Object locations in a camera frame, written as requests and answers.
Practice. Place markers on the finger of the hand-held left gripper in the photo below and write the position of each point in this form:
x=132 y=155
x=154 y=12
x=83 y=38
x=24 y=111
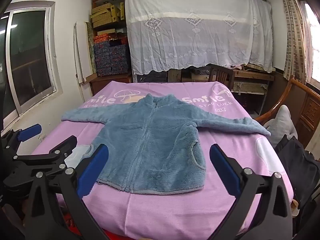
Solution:
x=30 y=131
x=57 y=152

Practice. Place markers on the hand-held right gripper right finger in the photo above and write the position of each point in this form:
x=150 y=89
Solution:
x=225 y=170

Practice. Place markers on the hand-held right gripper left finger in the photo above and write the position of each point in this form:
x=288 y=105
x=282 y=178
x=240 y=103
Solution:
x=92 y=170

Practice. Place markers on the blue fleece jacket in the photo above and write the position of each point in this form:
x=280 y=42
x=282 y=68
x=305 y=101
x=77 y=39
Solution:
x=155 y=142

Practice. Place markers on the grey cloth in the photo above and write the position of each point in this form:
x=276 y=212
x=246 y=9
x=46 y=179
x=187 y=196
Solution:
x=281 y=125

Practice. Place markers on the black garment on chair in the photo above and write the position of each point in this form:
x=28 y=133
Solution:
x=297 y=165

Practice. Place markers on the purple printed blanket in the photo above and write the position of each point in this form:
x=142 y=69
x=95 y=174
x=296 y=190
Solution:
x=162 y=212

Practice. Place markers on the low wooden cabinet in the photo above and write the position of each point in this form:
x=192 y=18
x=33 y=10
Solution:
x=107 y=83

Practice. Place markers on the white wooden slats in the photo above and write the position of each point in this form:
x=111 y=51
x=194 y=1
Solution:
x=78 y=52

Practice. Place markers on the dark wooden chair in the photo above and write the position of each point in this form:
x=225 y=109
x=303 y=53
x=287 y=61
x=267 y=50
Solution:
x=221 y=76

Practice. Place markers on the wooden desk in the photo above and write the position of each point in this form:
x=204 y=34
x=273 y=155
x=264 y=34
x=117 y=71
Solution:
x=252 y=76

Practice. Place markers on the blue patterned storage box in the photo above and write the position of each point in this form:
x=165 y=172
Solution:
x=102 y=60

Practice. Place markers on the carved wooden armchair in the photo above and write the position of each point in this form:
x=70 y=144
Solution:
x=310 y=112

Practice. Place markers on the rolled green paper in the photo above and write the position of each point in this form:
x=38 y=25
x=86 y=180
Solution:
x=90 y=47

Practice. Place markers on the blue patterned drawer box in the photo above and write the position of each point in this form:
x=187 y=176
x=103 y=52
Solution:
x=120 y=58

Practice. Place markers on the red patterned box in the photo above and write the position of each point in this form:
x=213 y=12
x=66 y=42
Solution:
x=103 y=39

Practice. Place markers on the yellow cardboard box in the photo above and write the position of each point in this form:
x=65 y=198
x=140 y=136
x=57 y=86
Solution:
x=103 y=8
x=105 y=18

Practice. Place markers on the white lace curtain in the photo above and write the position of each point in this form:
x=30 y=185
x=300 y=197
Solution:
x=190 y=30

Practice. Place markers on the bright window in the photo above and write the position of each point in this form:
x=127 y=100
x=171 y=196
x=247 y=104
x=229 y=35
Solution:
x=313 y=45

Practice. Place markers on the checked beige curtain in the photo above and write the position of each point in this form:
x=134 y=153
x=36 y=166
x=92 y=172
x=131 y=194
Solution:
x=295 y=30

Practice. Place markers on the sliding window with grey frame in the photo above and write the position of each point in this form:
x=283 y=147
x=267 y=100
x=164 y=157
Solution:
x=27 y=55

